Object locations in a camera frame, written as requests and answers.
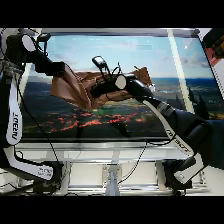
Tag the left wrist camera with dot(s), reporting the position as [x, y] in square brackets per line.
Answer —
[43, 37]

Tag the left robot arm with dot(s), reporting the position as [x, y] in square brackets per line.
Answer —
[14, 116]

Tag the brown garment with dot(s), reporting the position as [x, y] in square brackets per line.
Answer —
[75, 88]

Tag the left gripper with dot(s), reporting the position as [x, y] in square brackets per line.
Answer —
[54, 68]

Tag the silver frame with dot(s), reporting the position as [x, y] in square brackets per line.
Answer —
[113, 166]

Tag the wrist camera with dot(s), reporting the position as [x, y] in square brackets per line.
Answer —
[43, 37]
[100, 63]

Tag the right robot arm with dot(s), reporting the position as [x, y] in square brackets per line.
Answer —
[173, 128]

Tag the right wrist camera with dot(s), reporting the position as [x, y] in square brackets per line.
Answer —
[100, 63]

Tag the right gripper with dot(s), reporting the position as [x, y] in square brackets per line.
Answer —
[101, 89]

